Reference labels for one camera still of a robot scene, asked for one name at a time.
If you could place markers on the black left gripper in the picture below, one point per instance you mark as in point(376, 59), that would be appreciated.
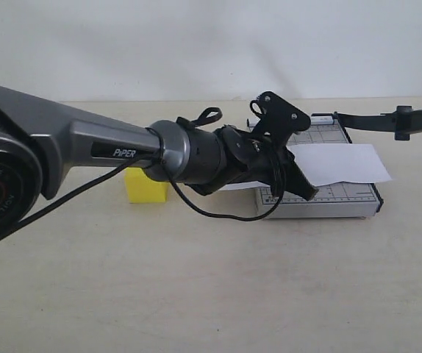
point(251, 158)

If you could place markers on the white paper strip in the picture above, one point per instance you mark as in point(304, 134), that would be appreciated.
point(329, 163)

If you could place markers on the yellow foam cube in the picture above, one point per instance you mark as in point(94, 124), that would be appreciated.
point(142, 190)

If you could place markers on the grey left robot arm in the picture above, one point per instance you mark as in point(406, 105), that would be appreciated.
point(42, 140)

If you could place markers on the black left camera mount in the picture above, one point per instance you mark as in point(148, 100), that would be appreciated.
point(278, 119)

